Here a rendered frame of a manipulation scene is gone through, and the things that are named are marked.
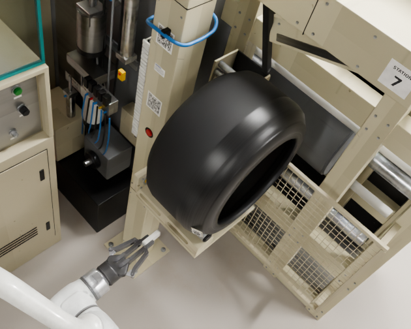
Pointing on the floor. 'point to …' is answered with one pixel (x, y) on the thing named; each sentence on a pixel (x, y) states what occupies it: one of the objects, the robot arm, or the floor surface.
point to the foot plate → (158, 251)
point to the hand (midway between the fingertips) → (151, 238)
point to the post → (166, 91)
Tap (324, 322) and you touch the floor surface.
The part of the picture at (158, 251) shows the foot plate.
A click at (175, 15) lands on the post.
